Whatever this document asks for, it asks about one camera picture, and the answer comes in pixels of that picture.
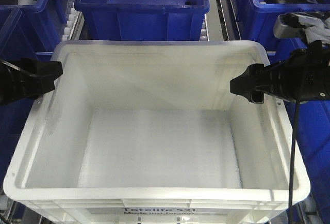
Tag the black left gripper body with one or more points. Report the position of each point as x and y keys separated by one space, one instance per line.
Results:
x=12 y=83

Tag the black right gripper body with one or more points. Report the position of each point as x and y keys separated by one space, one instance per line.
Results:
x=302 y=74

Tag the blue bin left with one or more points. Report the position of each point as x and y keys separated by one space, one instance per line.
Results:
x=29 y=28

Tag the blue bin centre back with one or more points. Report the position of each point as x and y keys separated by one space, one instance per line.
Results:
x=144 y=20

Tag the blue bin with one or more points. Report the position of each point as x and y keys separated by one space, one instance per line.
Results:
x=29 y=28
x=144 y=20
x=256 y=18
x=313 y=141

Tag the white plastic tote bin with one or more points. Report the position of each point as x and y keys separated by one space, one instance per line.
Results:
x=149 y=132

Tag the metal shelf rail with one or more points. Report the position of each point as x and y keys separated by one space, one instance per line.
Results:
x=228 y=22

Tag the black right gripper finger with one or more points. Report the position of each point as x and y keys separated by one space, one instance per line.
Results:
x=253 y=83

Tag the blue bin right back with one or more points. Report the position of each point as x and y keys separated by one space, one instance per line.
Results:
x=256 y=18

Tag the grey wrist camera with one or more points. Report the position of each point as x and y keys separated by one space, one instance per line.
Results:
x=308 y=26

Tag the white roller track left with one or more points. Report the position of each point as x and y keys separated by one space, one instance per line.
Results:
x=74 y=25

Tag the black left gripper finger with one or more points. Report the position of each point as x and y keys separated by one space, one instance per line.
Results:
x=36 y=78

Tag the blue bin right front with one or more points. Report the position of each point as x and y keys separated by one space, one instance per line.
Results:
x=313 y=141

